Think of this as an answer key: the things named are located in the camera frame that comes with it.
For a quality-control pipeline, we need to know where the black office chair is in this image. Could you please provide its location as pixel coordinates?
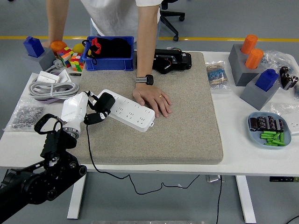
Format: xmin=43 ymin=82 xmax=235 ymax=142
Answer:
xmin=160 ymin=0 xmax=185 ymax=42

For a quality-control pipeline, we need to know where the metal bracket under table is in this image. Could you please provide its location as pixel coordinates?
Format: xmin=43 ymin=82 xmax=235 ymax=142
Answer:
xmin=205 ymin=174 xmax=226 ymax=183

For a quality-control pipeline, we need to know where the colourful puzzle cube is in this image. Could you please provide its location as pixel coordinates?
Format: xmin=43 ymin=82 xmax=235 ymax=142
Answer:
xmin=57 ymin=46 xmax=74 ymax=68
xmin=69 ymin=52 xmax=85 ymax=72

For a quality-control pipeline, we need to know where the tall orange cylinder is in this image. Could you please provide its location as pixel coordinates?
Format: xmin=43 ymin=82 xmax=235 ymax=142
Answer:
xmin=244 ymin=48 xmax=264 ymax=70
xmin=241 ymin=34 xmax=258 ymax=55

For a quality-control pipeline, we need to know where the black pouch with red trim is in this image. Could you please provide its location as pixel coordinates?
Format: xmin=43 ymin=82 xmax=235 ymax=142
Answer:
xmin=82 ymin=37 xmax=132 ymax=65

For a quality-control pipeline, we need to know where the black hanging cable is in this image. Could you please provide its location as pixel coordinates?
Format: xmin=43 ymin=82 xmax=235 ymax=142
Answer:
xmin=216 ymin=175 xmax=223 ymax=224

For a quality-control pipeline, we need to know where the white power strip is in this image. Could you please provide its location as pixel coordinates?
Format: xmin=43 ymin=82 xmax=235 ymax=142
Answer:
xmin=97 ymin=89 xmax=156 ymax=133

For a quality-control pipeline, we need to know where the black device housing with wires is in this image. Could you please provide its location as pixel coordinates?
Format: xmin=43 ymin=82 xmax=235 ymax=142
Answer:
xmin=152 ymin=48 xmax=192 ymax=75

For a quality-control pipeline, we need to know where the grey holder with two holes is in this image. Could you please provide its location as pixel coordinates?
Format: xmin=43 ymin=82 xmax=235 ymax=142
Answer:
xmin=228 ymin=44 xmax=264 ymax=87

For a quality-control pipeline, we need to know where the black plug adapter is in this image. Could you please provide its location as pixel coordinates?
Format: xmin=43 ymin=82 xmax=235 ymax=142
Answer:
xmin=93 ymin=92 xmax=116 ymax=115

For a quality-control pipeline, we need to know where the clear bag of resistors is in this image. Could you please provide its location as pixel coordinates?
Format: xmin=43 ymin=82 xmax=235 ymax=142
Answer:
xmin=205 ymin=61 xmax=232 ymax=94

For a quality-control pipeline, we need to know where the clear bag of screws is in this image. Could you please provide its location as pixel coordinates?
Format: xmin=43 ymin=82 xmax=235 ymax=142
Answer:
xmin=260 ymin=50 xmax=295 ymax=70

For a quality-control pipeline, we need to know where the white wall switch plate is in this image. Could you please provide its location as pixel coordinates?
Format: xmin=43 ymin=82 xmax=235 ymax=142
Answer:
xmin=37 ymin=70 xmax=61 ymax=84

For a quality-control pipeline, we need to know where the grey power plug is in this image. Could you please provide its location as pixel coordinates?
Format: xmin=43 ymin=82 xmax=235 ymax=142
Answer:
xmin=45 ymin=58 xmax=65 ymax=73

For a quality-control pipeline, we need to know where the grey block holder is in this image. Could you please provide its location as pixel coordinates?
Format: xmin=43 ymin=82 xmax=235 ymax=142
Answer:
xmin=240 ymin=74 xmax=281 ymax=111
xmin=21 ymin=48 xmax=57 ymax=74

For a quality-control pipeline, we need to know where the wide orange cylinder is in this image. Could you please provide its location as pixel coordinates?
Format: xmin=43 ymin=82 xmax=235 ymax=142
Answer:
xmin=50 ymin=40 xmax=68 ymax=56

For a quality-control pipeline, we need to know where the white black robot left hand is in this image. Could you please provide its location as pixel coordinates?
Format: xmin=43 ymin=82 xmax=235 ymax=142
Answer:
xmin=60 ymin=90 xmax=112 ymax=130

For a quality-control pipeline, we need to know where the grey coiled power cable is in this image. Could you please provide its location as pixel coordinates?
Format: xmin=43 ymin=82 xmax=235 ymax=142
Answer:
xmin=28 ymin=80 xmax=80 ymax=101

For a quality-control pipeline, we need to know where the person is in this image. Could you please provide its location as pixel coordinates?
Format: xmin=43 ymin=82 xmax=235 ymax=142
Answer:
xmin=45 ymin=0 xmax=163 ymax=51

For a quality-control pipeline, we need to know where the yellow ball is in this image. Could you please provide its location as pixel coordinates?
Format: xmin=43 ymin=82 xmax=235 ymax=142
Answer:
xmin=72 ymin=43 xmax=85 ymax=54

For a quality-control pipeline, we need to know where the light blue plate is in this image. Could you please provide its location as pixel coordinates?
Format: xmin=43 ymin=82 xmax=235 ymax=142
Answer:
xmin=247 ymin=112 xmax=292 ymax=149

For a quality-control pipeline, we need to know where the clear bag of metal nuts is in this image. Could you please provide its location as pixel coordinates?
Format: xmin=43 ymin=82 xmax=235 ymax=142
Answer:
xmin=2 ymin=99 xmax=46 ymax=133

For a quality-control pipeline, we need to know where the black table control panel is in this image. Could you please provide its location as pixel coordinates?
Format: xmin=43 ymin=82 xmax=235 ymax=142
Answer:
xmin=269 ymin=176 xmax=299 ymax=183

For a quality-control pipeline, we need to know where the white card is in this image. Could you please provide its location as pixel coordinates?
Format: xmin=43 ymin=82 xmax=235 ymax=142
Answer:
xmin=58 ymin=69 xmax=72 ymax=83

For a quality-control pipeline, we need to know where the empty clear plastic bag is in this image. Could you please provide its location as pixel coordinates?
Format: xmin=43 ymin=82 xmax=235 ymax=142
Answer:
xmin=271 ymin=102 xmax=299 ymax=117

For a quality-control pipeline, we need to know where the blue plastic block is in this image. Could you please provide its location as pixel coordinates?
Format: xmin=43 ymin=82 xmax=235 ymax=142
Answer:
xmin=23 ymin=35 xmax=45 ymax=58
xmin=255 ymin=69 xmax=279 ymax=92

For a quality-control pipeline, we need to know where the person's left hand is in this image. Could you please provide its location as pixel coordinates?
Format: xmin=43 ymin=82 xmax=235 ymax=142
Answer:
xmin=132 ymin=83 xmax=173 ymax=118

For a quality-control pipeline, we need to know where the black wristwatch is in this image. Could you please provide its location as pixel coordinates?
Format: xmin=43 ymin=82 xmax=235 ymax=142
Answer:
xmin=135 ymin=74 xmax=154 ymax=86

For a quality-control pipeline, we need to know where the blue plastic bin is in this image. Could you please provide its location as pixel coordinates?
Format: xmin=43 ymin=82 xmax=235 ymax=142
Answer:
xmin=83 ymin=35 xmax=135 ymax=71

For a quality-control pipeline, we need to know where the black plug cord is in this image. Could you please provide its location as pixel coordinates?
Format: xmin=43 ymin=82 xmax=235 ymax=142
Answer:
xmin=85 ymin=123 xmax=201 ymax=195

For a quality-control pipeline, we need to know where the white table leg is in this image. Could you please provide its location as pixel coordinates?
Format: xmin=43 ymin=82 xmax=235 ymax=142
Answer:
xmin=235 ymin=175 xmax=257 ymax=224
xmin=67 ymin=171 xmax=87 ymax=220

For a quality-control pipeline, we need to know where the grey-brown mat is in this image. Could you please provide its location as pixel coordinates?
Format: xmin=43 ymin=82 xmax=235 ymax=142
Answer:
xmin=62 ymin=51 xmax=224 ymax=165

